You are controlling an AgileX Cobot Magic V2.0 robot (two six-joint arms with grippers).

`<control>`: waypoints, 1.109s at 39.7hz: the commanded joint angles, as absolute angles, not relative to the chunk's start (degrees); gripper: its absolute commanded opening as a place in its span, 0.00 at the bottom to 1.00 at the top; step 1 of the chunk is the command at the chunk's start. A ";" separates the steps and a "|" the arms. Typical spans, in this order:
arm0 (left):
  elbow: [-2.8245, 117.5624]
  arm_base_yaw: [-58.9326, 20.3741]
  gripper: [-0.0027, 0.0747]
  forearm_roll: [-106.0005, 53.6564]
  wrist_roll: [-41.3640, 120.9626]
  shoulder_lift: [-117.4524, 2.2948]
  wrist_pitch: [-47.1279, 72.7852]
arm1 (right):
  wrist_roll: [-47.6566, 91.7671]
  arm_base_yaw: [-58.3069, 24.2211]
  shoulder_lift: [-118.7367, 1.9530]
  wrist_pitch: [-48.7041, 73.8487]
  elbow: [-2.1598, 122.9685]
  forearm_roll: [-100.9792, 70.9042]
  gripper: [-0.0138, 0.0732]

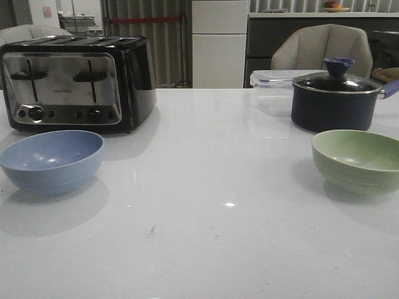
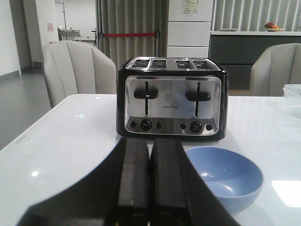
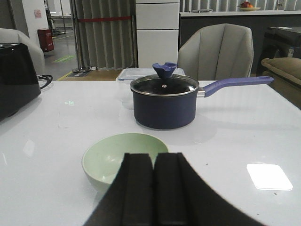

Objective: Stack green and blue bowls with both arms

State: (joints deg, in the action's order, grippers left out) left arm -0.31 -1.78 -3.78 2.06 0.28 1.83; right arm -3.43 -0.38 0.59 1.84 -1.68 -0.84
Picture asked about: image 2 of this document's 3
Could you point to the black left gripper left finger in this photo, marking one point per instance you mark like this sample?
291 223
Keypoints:
115 193

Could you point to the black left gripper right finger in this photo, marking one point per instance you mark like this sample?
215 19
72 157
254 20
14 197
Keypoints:
179 197

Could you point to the blue bowl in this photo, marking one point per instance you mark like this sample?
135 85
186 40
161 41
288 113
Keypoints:
234 179

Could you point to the black and chrome toaster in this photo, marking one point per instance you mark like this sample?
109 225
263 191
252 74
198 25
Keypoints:
172 97

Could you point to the beige armchair left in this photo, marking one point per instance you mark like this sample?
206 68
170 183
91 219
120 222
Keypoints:
72 67

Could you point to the beige armchair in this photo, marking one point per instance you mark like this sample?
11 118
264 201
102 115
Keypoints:
72 67
277 66

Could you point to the clear plastic container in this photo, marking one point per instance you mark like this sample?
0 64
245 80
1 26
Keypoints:
292 99

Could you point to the grey sideboard counter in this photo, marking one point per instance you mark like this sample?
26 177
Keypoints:
237 51

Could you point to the red barrier belt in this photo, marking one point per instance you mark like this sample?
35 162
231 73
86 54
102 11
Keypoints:
119 35

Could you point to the beige armchair right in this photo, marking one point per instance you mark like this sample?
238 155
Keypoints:
277 66

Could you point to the metal trolley in background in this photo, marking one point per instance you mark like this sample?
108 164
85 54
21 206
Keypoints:
68 34

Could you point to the white drawer cabinet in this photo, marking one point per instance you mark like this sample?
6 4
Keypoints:
189 25

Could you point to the fruit bowl on counter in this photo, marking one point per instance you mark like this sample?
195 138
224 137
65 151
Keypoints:
271 27

